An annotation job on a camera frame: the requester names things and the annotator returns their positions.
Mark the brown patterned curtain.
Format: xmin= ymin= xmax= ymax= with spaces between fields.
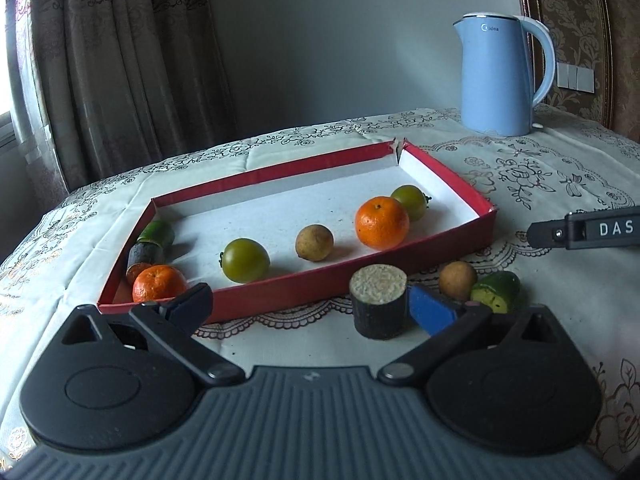
xmin=6 ymin=0 xmax=238 ymax=208

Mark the small green cucumber piece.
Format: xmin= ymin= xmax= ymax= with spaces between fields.
xmin=137 ymin=220 xmax=175 ymax=250

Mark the large green cucumber piece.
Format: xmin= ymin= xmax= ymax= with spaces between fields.
xmin=470 ymin=271 xmax=521 ymax=314

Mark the red shallow cardboard tray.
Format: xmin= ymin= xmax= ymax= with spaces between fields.
xmin=98 ymin=140 xmax=498 ymax=322

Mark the large orange mandarin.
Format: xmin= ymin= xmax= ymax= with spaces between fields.
xmin=355 ymin=196 xmax=410 ymax=250

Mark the light blue electric kettle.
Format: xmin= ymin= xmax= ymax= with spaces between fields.
xmin=454 ymin=12 xmax=556 ymax=136

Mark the green tomato in tray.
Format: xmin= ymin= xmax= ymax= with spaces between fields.
xmin=390 ymin=184 xmax=431 ymax=222

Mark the white embroidered lace tablecloth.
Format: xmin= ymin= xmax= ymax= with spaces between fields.
xmin=1 ymin=105 xmax=639 ymax=471

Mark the small orange mandarin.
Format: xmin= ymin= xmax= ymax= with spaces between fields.
xmin=132 ymin=264 xmax=188 ymax=302

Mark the brown longan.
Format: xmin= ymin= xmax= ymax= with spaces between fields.
xmin=438 ymin=261 xmax=477 ymax=301
xmin=295 ymin=224 xmax=334 ymax=262

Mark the white wall switch panel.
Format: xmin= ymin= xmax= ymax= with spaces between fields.
xmin=556 ymin=62 xmax=596 ymax=94

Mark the green tomato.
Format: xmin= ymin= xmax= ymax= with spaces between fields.
xmin=390 ymin=184 xmax=431 ymax=222
xmin=219 ymin=238 xmax=270 ymax=284

